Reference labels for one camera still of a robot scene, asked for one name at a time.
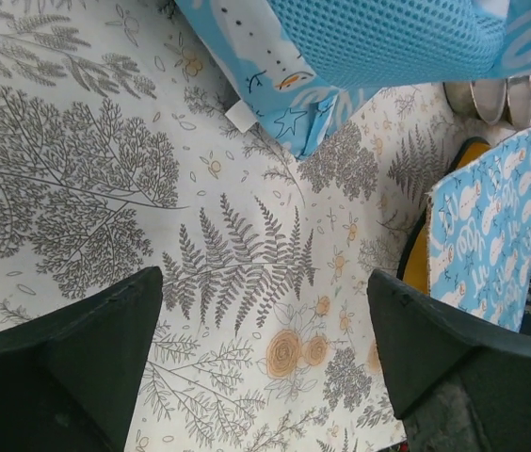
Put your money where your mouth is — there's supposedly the right steel pet bowl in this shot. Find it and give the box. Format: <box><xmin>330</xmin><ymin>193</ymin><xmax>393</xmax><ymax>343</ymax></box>
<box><xmin>506</xmin><ymin>75</ymin><xmax>531</xmax><ymax>130</ymax></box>

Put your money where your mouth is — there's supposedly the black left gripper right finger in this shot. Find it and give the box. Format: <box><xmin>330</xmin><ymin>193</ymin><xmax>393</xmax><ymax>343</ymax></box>
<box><xmin>367</xmin><ymin>270</ymin><xmax>531</xmax><ymax>451</ymax></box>

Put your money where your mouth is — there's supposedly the left steel pet bowl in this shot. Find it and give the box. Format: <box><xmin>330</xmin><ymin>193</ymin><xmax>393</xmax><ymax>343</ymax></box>
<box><xmin>443</xmin><ymin>79</ymin><xmax>507</xmax><ymax>125</ymax></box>

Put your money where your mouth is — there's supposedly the floral white tablecloth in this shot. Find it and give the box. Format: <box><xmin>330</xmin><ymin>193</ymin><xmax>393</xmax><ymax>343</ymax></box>
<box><xmin>0</xmin><ymin>0</ymin><xmax>464</xmax><ymax>452</ymax></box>

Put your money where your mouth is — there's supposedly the blue snowman tent mat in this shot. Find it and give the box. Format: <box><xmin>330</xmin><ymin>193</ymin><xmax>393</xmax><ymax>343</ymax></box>
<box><xmin>426</xmin><ymin>127</ymin><xmax>531</xmax><ymax>331</ymax></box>

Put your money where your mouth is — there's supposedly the blue snowman pet tent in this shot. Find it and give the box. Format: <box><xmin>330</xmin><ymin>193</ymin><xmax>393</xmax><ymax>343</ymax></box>
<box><xmin>178</xmin><ymin>0</ymin><xmax>531</xmax><ymax>160</ymax></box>

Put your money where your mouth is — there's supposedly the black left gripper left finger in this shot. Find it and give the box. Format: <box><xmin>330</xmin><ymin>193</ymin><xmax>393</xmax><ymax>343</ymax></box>
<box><xmin>0</xmin><ymin>266</ymin><xmax>163</xmax><ymax>451</ymax></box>

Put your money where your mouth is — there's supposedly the steel pet bowl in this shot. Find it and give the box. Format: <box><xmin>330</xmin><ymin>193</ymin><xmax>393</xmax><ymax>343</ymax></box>
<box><xmin>506</xmin><ymin>75</ymin><xmax>531</xmax><ymax>130</ymax></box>
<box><xmin>443</xmin><ymin>79</ymin><xmax>507</xmax><ymax>125</ymax></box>

